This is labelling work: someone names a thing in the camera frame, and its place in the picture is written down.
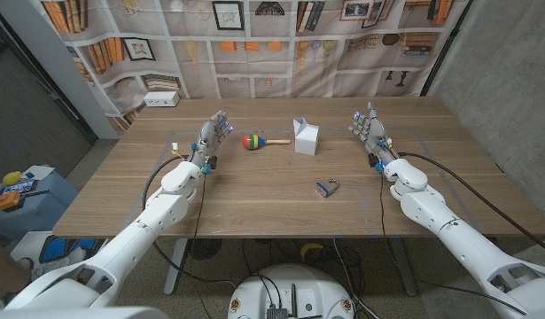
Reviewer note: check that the silver padlock with blue band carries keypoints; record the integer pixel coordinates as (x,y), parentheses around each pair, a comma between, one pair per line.
(326,188)

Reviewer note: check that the orange box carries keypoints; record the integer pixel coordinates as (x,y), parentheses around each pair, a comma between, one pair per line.
(8,200)

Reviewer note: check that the white and blue floor mat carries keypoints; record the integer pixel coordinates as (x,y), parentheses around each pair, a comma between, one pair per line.
(55,250)

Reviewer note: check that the blue grey cabinet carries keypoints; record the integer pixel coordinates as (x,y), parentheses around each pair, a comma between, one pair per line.
(37,212)

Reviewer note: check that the black round fan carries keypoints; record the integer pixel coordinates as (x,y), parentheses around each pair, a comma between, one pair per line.
(204,249)

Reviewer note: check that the white table leg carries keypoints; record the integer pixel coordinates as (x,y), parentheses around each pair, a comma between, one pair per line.
(174,266)

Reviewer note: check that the white robot torso edge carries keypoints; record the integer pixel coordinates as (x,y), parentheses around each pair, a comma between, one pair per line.
(77,313)

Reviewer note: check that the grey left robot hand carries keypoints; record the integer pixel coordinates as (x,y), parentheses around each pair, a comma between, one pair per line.
(207,139)

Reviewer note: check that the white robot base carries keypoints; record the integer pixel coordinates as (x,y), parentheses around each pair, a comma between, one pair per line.
(294,288)

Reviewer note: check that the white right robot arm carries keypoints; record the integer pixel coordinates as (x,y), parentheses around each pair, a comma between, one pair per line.
(462,241)

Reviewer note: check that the white power strip box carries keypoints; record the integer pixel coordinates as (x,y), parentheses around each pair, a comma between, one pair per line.
(161,99)

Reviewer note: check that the white paper sheet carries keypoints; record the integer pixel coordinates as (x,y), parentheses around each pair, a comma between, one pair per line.
(38,172)

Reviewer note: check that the person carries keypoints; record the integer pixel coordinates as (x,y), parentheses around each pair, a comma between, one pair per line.
(4,266)

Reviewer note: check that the white milk carton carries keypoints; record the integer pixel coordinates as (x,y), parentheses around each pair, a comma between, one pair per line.
(306,138)

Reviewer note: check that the yellow banana toy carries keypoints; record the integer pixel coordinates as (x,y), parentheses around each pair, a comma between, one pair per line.
(311,248)

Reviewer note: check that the striped wooden maraca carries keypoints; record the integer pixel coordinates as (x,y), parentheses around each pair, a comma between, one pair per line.
(252,142)

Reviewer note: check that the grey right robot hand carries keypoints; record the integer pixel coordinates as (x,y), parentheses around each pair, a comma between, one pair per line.
(374,135)

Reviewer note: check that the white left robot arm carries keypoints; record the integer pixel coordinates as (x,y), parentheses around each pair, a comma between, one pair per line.
(134,239)

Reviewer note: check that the grey table leg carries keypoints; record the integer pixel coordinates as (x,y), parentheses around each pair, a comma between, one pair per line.
(405,270)

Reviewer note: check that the printed bookshelf backdrop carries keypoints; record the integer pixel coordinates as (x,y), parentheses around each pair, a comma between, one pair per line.
(254,53)

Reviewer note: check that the yellow lemon toy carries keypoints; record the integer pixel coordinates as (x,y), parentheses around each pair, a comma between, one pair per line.
(11,178)

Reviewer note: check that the black backdrop stand pole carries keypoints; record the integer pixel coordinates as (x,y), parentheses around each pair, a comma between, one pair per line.
(447,44)

